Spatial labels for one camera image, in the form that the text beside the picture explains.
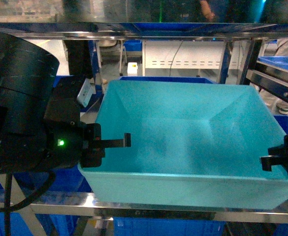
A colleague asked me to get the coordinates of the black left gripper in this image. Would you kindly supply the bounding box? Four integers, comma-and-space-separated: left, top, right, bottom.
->
43, 75, 131, 169

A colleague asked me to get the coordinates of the turquoise plastic bin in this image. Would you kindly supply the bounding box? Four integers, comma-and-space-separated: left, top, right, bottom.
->
78, 80, 288, 209

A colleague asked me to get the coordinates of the blue bin lower middle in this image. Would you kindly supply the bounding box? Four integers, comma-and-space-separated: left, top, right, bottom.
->
113, 217, 225, 236

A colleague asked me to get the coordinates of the blue bin behind turquoise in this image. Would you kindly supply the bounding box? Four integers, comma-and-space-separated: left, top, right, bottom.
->
120, 76, 216, 84

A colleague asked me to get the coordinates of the white cabinet in background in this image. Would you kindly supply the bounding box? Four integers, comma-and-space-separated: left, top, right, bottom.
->
142, 40, 243, 77

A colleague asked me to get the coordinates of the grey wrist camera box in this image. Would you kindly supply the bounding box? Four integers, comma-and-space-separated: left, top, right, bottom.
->
77, 78, 96, 108

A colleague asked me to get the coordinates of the stainless steel shelf frame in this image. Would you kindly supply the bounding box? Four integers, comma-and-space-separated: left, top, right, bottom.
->
0, 22, 288, 236

